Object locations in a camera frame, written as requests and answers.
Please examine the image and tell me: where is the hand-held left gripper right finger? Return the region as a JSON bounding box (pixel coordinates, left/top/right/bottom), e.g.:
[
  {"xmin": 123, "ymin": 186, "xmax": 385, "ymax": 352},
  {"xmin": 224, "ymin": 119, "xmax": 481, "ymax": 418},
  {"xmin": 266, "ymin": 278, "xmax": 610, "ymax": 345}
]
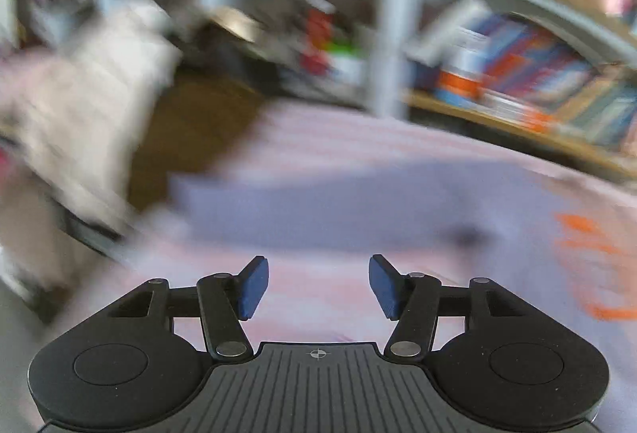
[{"xmin": 368, "ymin": 254, "xmax": 531, "ymax": 361}]

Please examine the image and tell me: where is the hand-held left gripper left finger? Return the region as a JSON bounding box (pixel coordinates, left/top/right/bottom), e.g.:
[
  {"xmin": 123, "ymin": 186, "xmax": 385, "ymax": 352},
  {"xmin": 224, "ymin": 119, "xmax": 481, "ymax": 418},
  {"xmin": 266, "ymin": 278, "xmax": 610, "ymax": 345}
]
[{"xmin": 107, "ymin": 255, "xmax": 270, "ymax": 361}]

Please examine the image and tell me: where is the blue and taupe knit sweater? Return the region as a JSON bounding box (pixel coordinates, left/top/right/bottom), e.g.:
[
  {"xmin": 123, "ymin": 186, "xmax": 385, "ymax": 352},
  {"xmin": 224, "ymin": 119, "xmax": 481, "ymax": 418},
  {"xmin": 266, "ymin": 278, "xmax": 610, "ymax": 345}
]
[{"xmin": 169, "ymin": 159, "xmax": 637, "ymax": 322}]

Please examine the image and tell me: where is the pink checkered blanket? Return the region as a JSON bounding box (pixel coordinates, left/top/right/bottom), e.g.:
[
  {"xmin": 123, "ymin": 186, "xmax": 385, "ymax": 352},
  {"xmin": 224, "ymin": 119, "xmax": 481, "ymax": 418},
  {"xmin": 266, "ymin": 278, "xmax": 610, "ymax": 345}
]
[{"xmin": 64, "ymin": 99, "xmax": 637, "ymax": 364}]

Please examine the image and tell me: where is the tall white and orange box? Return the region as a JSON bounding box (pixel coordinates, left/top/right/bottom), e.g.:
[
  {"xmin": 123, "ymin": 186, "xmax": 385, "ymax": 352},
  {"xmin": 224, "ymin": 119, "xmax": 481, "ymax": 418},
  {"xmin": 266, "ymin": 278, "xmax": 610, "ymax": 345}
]
[{"xmin": 435, "ymin": 27, "xmax": 491, "ymax": 108}]

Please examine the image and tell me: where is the beige cloth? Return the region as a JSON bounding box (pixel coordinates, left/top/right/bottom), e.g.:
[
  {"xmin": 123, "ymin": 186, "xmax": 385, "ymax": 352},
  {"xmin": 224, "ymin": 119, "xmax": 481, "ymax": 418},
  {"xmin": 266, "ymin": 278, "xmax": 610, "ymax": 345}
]
[{"xmin": 0, "ymin": 0, "xmax": 182, "ymax": 314}]

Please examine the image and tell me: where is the red tassel ornament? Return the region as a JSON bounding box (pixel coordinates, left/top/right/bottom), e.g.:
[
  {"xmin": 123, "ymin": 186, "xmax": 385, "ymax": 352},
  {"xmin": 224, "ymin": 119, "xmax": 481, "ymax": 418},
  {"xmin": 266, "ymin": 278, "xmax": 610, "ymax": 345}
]
[{"xmin": 301, "ymin": 0, "xmax": 336, "ymax": 73}]

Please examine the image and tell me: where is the brass bowl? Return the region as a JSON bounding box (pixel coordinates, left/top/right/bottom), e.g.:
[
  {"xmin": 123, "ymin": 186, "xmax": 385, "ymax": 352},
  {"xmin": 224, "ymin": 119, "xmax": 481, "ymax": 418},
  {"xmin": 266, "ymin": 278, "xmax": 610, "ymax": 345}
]
[{"xmin": 206, "ymin": 8, "xmax": 262, "ymax": 43}]

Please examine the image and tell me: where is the row of colourful books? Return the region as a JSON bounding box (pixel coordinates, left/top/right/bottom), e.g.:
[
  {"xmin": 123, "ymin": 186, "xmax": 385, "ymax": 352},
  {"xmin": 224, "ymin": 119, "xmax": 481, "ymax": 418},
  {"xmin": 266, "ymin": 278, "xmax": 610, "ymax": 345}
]
[{"xmin": 478, "ymin": 12, "xmax": 637, "ymax": 148}]

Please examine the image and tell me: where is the white frame wooden bookshelf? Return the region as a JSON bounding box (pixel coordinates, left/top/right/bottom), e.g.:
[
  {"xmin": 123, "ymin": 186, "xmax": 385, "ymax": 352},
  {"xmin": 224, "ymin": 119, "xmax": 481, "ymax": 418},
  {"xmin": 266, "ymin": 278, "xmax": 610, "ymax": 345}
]
[{"xmin": 194, "ymin": 0, "xmax": 637, "ymax": 185}]

